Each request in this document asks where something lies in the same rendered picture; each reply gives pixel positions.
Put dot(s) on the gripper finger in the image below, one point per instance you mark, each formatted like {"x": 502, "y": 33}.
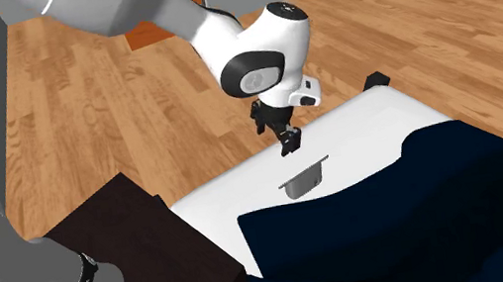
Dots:
{"x": 291, "y": 141}
{"x": 257, "y": 118}

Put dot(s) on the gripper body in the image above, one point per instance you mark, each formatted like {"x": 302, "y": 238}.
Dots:
{"x": 277, "y": 115}

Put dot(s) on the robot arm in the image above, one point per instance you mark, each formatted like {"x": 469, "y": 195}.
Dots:
{"x": 262, "y": 37}

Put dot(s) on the grey rectangular container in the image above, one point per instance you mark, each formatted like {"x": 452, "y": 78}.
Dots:
{"x": 303, "y": 184}

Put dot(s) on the white bed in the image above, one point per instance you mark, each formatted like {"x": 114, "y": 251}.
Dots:
{"x": 358, "y": 136}

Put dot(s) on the orange wooden door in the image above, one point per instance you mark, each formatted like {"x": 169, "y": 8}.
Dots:
{"x": 147, "y": 35}

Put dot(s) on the dark blue blanket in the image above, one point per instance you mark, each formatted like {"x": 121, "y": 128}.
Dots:
{"x": 413, "y": 221}

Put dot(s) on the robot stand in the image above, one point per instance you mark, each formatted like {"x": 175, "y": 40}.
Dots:
{"x": 149, "y": 251}

